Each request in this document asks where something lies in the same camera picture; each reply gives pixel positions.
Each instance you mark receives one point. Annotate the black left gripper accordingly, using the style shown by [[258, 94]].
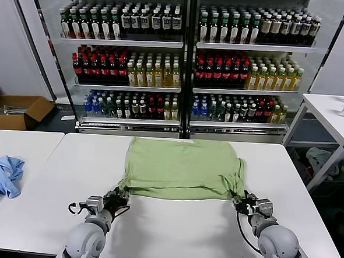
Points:
[[113, 203]]

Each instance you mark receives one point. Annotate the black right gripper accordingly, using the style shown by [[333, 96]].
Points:
[[246, 206]]

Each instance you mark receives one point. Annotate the light green polo shirt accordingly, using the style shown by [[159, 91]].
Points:
[[181, 167]]

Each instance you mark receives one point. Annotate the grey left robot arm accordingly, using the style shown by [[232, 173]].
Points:
[[86, 237]]

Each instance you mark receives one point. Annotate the small dark white label bottle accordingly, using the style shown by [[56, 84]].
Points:
[[143, 109], [127, 110], [244, 111], [236, 113], [228, 113], [119, 109], [251, 112], [135, 109]]

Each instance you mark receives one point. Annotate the clear green water bottle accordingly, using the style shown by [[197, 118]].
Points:
[[220, 111], [110, 107], [103, 107], [212, 111]]

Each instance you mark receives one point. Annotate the small red cap cola bottle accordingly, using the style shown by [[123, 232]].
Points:
[[151, 108], [259, 112], [268, 113], [159, 109]]

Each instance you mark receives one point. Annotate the grey cloth pile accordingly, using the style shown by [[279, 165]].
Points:
[[319, 158]]

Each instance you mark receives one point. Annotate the small yellow tea bottle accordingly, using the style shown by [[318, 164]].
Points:
[[174, 111], [283, 115], [167, 111], [275, 115]]

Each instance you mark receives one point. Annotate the blue drink bottle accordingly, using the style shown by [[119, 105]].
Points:
[[203, 112], [195, 111], [87, 106], [95, 106]]

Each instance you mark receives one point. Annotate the small white floor object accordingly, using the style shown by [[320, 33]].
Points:
[[67, 117]]

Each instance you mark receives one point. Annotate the glass beverage display cooler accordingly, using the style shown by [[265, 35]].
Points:
[[125, 88]]

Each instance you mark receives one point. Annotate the white metal shelf unit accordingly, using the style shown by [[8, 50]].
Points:
[[244, 92]]

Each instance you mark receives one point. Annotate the yellow green tea bottle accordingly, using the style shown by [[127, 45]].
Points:
[[158, 77], [176, 77], [167, 77], [261, 79], [298, 80], [288, 80], [149, 76], [140, 76], [270, 79], [131, 75], [252, 79], [279, 80]]

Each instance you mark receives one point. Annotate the open cardboard box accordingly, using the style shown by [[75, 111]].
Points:
[[35, 112]]

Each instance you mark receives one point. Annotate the white side table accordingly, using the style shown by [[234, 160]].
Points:
[[325, 106]]

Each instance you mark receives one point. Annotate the open glass cooler door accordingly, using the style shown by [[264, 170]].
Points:
[[45, 54], [326, 33]]

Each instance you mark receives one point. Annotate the green cap tea bottle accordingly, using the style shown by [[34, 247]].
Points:
[[65, 26], [244, 31], [94, 27], [75, 26], [105, 27], [234, 31], [255, 31], [223, 31], [213, 30], [84, 27], [203, 30], [115, 27]]

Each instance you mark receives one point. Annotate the white cap navy label bottle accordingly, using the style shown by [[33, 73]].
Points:
[[135, 21], [176, 21], [156, 21], [295, 29], [285, 28], [306, 29], [315, 29], [125, 21], [144, 21], [167, 21]]

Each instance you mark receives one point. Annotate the white cap beige label bottle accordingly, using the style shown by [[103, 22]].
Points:
[[265, 27], [275, 27]]

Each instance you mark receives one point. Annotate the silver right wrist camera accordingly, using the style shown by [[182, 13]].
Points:
[[264, 207]]

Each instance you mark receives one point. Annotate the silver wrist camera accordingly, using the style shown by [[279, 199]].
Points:
[[95, 204], [264, 207]]

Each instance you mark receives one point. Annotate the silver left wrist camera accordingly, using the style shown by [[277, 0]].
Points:
[[95, 204]]

